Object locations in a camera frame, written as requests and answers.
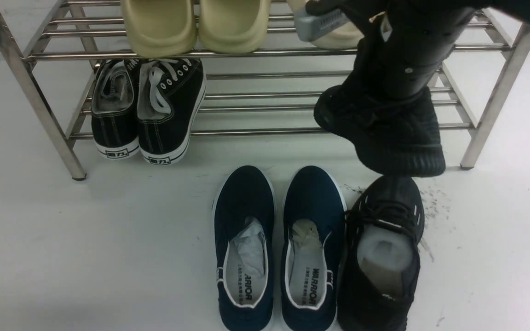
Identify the black knit sneaker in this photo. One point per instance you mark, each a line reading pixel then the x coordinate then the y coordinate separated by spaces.
pixel 380 276
pixel 391 137

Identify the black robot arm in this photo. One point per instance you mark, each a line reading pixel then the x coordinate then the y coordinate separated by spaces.
pixel 422 34

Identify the stainless steel shoe rack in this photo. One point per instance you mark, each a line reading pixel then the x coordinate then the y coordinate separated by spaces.
pixel 67 19

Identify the navy slip-on shoe left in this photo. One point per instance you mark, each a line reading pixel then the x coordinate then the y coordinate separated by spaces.
pixel 244 211

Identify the navy slip-on shoe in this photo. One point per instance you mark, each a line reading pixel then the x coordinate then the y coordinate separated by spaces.
pixel 313 212
pixel 244 211

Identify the navy slip-on shoe right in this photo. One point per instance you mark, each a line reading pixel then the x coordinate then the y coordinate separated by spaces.
pixel 313 212

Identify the black canvas sneaker right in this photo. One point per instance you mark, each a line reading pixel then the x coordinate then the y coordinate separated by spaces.
pixel 170 94

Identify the black canvas sneaker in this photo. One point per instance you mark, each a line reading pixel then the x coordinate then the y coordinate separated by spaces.
pixel 114 108
pixel 170 94

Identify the green foam slipper right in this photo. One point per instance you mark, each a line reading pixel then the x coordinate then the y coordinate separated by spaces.
pixel 233 26

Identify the green foam slipper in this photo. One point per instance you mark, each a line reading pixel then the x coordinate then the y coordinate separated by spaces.
pixel 159 28
pixel 233 26

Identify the cream foam slipper left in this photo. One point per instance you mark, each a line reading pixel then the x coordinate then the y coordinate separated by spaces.
pixel 329 31

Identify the black canvas sneaker left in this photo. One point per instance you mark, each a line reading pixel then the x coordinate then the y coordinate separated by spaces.
pixel 114 108

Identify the green foam slipper left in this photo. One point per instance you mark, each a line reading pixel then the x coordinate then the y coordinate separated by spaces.
pixel 159 28

